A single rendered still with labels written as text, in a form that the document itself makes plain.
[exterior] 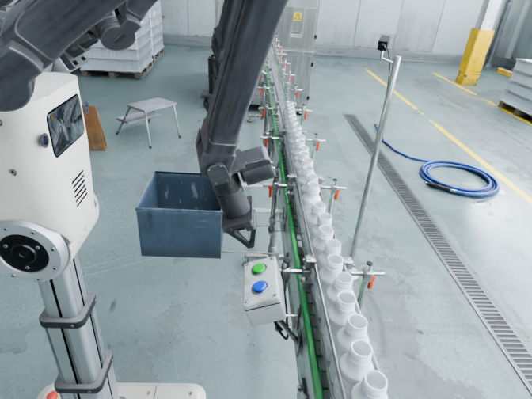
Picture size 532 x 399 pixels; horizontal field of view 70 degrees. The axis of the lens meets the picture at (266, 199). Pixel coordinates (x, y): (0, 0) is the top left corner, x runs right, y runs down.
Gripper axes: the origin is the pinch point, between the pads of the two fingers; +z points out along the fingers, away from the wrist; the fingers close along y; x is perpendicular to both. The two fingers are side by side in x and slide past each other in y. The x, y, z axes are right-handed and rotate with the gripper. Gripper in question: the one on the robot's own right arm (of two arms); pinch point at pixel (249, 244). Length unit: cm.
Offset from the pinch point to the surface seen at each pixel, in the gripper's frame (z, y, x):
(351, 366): 10.8, -26.9, -14.9
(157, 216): 14, 50, 40
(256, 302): 7.8, -9.9, 0.9
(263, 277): 7.8, -2.9, -0.7
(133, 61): 16, 625, 217
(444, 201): 176, 235, -136
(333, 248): 8.6, 2.3, -17.8
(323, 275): 11.3, -2.9, -13.9
